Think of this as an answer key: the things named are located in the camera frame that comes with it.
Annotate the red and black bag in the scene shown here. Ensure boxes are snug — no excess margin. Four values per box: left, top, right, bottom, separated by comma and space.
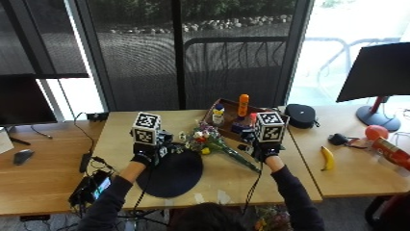
364, 192, 410, 231

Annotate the white marker cube right glove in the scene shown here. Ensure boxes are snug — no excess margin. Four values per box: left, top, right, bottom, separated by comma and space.
255, 111, 288, 143

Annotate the red ball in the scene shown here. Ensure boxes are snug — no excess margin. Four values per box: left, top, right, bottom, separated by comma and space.
364, 124, 392, 141

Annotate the black power adapter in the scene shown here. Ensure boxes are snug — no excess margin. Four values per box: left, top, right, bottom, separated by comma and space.
79, 151, 94, 174

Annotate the flower bouquet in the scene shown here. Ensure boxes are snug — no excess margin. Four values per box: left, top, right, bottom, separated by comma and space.
179, 122, 263, 174

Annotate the yellow banana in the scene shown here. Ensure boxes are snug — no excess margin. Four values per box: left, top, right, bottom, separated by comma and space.
321, 145, 336, 172

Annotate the black right glove cable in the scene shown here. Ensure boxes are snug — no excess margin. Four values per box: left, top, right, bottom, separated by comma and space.
242, 162, 264, 216

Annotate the white marker cube glove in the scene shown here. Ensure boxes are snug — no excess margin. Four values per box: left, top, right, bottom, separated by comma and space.
131, 111, 163, 146
255, 111, 288, 143

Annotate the person's right hand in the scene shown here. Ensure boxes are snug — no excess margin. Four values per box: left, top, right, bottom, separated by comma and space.
239, 128, 287, 164

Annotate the small black gadget with strap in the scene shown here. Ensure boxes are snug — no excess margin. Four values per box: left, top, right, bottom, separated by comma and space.
327, 132, 361, 149

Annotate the white marker cube left glove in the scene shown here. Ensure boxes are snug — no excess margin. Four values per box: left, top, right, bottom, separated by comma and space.
131, 111, 163, 146

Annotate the orange bottle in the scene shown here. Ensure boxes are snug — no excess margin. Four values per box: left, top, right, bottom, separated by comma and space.
238, 93, 252, 118

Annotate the grey computer mouse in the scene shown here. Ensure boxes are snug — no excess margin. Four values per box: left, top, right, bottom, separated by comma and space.
13, 148, 37, 167

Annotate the black zip case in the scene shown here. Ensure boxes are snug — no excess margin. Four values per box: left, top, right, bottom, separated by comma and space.
284, 103, 321, 130

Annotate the white paper sheet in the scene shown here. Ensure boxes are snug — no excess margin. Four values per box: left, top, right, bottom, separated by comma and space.
0, 126, 17, 156

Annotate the black left glove cable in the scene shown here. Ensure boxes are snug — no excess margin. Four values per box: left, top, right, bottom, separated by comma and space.
130, 165, 156, 219

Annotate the red capped dark bottle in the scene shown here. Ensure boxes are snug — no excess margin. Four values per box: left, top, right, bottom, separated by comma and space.
231, 112, 259, 135

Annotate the black round mat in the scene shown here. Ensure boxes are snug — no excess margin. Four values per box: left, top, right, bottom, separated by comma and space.
136, 148, 206, 199

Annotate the black smartphone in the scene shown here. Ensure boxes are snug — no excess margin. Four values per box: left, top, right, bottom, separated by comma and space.
69, 168, 114, 206

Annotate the colourful flower bunch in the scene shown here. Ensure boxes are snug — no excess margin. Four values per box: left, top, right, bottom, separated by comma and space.
254, 205, 295, 231

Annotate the black glove cable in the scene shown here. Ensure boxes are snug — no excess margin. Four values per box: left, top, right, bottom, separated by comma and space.
130, 165, 156, 219
242, 162, 264, 216

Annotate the white bottle blue cap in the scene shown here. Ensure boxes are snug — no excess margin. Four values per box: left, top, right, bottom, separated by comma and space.
212, 103, 227, 127

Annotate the person's left hand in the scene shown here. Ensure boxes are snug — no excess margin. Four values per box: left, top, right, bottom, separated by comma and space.
130, 129, 178, 167

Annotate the black monitor red stand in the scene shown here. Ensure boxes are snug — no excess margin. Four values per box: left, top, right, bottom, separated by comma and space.
336, 41, 410, 133

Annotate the black metal railing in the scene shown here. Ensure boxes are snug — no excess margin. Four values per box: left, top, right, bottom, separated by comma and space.
183, 36, 291, 76

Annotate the brown wooden tray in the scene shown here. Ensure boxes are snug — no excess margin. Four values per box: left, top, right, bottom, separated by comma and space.
202, 97, 292, 142

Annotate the small black box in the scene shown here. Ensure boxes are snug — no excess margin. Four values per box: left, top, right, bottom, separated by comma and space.
86, 112, 110, 122

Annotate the black adapter cable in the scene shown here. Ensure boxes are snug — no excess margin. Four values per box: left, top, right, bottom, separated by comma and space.
74, 111, 96, 154

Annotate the red snack tube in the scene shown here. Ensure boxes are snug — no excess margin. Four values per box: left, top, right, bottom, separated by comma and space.
369, 137, 410, 172

